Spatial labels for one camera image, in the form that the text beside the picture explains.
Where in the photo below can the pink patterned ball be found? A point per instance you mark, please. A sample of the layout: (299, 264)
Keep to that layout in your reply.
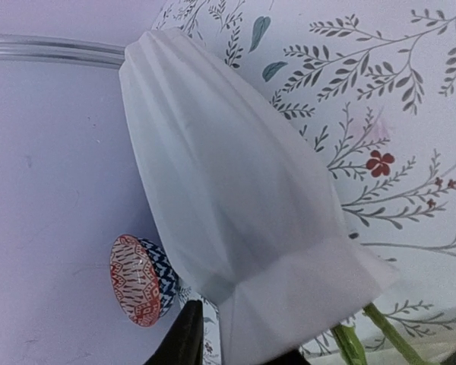
(143, 279)

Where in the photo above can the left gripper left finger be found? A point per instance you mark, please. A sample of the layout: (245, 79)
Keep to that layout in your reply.
(183, 343)

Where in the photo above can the left aluminium frame post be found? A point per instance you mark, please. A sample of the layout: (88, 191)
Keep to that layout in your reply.
(23, 48)

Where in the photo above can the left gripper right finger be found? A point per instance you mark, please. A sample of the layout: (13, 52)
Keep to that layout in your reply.
(293, 357)

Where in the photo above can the peach pink rose stem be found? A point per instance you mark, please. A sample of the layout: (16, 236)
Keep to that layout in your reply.
(389, 331)

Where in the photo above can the white ribbed vase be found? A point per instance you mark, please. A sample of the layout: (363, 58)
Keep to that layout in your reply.
(247, 213)

